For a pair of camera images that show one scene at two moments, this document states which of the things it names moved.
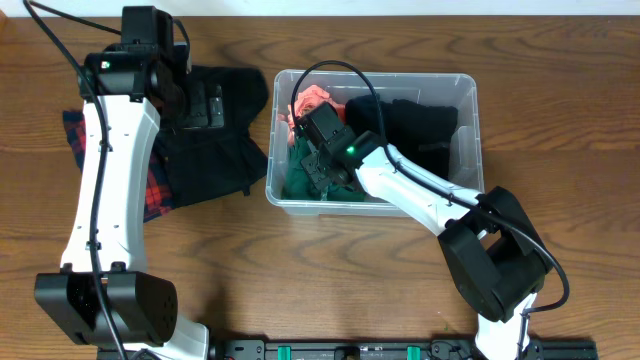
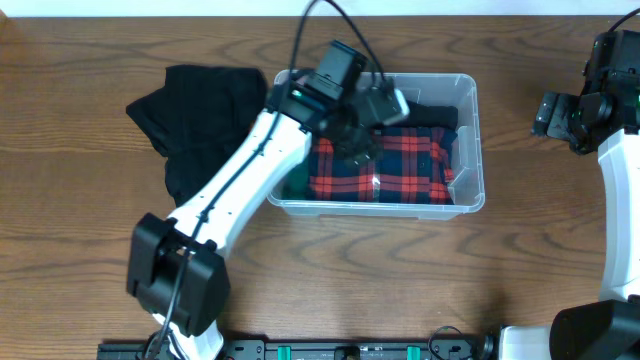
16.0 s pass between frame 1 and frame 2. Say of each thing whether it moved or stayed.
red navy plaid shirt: moved
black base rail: stayed
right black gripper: moved
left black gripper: moved
